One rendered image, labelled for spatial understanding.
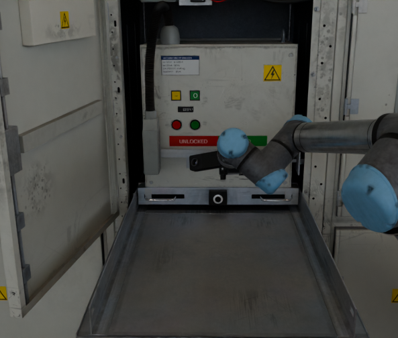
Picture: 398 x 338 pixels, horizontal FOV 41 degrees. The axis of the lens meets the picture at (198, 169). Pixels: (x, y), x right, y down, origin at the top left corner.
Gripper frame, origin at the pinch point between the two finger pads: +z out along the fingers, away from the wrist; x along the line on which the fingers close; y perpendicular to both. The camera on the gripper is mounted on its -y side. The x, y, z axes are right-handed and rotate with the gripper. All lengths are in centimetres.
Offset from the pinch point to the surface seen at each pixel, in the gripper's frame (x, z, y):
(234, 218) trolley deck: -14.0, 11.3, 4.3
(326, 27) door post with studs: 40, -14, 32
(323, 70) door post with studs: 29.1, -7.7, 31.2
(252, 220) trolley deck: -14.6, 10.4, 9.9
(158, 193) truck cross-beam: -4.8, 15.2, -21.1
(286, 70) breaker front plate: 31.0, -3.8, 20.8
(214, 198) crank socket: -6.9, 13.1, -2.2
